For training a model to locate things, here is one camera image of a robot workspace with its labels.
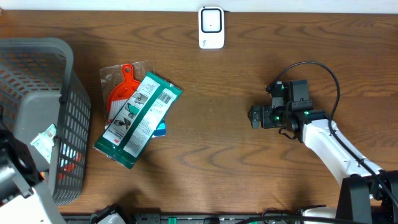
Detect pale green small packet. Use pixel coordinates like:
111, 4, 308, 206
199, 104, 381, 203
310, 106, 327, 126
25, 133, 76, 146
30, 124, 57, 163

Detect white barcode scanner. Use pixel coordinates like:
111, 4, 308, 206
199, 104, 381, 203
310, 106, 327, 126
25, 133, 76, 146
198, 6, 225, 49

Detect green packaged item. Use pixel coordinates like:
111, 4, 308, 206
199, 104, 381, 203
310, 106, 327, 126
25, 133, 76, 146
94, 72, 182, 169

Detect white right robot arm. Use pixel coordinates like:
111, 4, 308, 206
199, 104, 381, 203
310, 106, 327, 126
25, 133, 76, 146
248, 101, 382, 184

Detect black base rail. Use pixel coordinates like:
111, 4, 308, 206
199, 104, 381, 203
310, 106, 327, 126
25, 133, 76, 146
62, 203, 343, 224

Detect grey plastic basket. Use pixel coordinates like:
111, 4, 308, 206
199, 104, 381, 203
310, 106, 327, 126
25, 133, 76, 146
1, 38, 91, 205

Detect red packaged item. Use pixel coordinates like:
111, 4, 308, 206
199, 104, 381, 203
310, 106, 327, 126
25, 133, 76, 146
99, 60, 155, 128

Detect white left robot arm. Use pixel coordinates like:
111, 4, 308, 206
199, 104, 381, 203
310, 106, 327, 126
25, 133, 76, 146
1, 121, 65, 224

